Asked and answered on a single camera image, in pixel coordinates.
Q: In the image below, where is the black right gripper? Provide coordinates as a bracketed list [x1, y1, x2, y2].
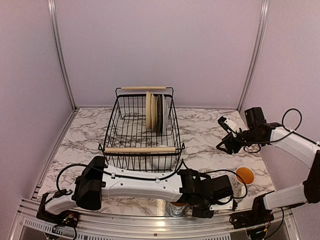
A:
[216, 128, 262, 155]

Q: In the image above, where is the red and teal plate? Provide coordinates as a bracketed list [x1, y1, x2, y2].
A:
[162, 94, 169, 135]

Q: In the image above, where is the black wire dish rack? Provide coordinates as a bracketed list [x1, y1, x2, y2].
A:
[98, 86, 185, 173]

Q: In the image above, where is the cream bird pattern plate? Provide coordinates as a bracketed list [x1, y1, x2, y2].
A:
[151, 94, 157, 131]

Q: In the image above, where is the large white bowl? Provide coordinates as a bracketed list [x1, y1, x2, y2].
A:
[150, 144, 176, 171]

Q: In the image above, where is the grey reindeer plate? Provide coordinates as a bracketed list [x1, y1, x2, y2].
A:
[156, 94, 163, 135]

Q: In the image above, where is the pale yellow round plate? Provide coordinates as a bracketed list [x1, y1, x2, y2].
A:
[145, 91, 153, 131]

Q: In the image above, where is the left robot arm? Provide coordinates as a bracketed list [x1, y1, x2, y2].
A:
[36, 156, 235, 226]

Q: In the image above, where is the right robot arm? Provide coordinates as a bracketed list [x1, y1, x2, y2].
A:
[216, 107, 320, 228]

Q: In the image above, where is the white patterned mug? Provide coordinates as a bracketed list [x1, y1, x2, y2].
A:
[230, 167, 255, 199]

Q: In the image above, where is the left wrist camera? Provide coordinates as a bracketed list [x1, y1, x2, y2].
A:
[209, 197, 238, 211]

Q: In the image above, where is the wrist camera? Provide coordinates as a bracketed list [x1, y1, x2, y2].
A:
[209, 197, 238, 211]
[217, 116, 242, 133]

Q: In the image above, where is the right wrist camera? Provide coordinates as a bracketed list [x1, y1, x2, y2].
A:
[217, 116, 242, 133]

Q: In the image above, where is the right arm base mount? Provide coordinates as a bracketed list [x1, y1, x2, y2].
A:
[229, 209, 275, 230]

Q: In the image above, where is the blue handled mug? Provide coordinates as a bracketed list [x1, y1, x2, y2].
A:
[167, 202, 188, 217]

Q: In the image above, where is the aluminium front rail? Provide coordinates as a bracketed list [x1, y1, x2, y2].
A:
[9, 207, 301, 240]

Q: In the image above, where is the right aluminium frame post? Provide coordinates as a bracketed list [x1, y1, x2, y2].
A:
[237, 0, 270, 112]

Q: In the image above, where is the aluminium frame post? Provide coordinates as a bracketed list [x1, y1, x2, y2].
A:
[237, 0, 270, 112]
[47, 0, 77, 112]

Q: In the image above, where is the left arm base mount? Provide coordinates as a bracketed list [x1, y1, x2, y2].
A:
[36, 210, 80, 228]

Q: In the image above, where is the left aluminium frame post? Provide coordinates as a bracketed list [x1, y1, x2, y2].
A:
[47, 0, 77, 112]

